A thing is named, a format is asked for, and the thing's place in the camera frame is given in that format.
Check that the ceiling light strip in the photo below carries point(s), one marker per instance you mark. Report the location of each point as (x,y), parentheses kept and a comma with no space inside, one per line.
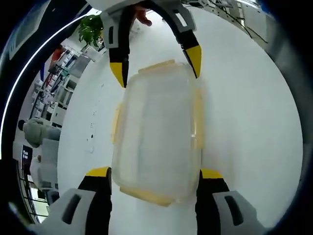
(36,52)

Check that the white storage shelves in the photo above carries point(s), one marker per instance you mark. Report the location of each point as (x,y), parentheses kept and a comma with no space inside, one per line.
(61,73)

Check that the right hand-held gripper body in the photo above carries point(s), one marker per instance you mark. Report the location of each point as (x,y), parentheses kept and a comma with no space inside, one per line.
(115,3)

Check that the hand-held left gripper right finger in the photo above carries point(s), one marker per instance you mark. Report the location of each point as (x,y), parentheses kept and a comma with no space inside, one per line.
(207,195)

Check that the green potted plant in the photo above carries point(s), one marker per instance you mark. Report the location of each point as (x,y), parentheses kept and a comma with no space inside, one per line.
(89,29)

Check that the clear container with yellow buckles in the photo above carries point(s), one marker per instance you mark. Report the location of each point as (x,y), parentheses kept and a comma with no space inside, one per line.
(156,127)

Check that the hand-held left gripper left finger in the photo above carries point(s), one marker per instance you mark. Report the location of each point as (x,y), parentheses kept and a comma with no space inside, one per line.
(95,195)

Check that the person's right hand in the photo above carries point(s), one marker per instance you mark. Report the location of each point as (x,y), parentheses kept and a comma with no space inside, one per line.
(141,14)

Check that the dark wall monitor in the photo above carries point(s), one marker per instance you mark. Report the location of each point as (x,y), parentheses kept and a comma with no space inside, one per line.
(27,156)

